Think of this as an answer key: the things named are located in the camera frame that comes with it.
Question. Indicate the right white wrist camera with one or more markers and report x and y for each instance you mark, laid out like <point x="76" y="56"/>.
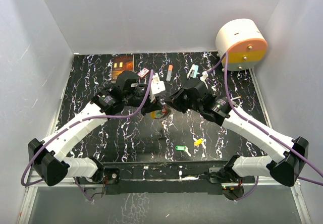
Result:
<point x="204" y="76"/>

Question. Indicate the large keyring with yellow grip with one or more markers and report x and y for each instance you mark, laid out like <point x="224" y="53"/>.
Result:
<point x="164" y="116"/>

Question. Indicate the orange paperback book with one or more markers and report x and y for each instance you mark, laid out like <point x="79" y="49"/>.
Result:
<point x="122" y="63"/>

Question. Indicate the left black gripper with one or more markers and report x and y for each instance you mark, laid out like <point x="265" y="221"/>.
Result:
<point x="151" y="107"/>

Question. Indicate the green key tag on ring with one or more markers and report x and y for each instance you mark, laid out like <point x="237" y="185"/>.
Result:
<point x="158" y="114"/>

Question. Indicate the green key tag with key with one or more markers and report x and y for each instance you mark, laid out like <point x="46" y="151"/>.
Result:
<point x="183" y="149"/>

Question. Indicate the light blue stapler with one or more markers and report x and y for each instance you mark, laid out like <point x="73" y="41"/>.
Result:
<point x="193" y="72"/>

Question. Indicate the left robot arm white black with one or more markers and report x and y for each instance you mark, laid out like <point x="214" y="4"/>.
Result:
<point x="120" y="100"/>

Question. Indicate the black base frame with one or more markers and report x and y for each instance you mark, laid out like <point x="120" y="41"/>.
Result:
<point x="164" y="177"/>

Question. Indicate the white pink yellow drum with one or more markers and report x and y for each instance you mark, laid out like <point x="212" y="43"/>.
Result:
<point x="243" y="42"/>

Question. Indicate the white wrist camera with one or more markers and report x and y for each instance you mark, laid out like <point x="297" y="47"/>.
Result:
<point x="204" y="76"/>
<point x="157" y="88"/>

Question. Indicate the small red white box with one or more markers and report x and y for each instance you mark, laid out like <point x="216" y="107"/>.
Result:
<point x="142" y="74"/>

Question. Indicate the orange grey marker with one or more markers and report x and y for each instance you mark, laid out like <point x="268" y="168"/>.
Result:
<point x="169" y="73"/>

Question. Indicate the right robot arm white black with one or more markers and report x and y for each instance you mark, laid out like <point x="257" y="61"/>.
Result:
<point x="284" y="159"/>

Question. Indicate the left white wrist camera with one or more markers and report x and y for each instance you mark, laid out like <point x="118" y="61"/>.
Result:
<point x="157" y="88"/>

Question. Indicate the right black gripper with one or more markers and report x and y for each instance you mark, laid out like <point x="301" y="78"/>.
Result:
<point x="175" y="100"/>

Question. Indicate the yellow key tag with key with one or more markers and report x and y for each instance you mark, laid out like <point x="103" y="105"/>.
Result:
<point x="198" y="142"/>

